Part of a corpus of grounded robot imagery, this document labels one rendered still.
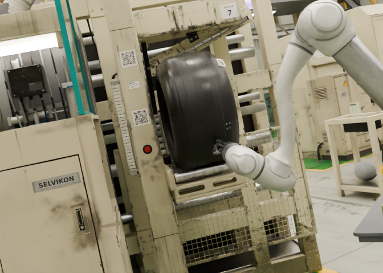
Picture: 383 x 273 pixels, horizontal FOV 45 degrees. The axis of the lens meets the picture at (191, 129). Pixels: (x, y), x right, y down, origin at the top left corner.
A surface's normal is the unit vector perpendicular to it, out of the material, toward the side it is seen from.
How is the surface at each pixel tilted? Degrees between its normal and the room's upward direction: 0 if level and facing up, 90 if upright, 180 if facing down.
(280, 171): 93
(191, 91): 71
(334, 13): 86
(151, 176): 90
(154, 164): 90
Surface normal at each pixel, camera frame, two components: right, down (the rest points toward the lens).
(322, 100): -0.88, 0.20
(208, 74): 0.03, -0.50
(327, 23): -0.16, -0.01
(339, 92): 0.44, -0.04
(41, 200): 0.16, 0.02
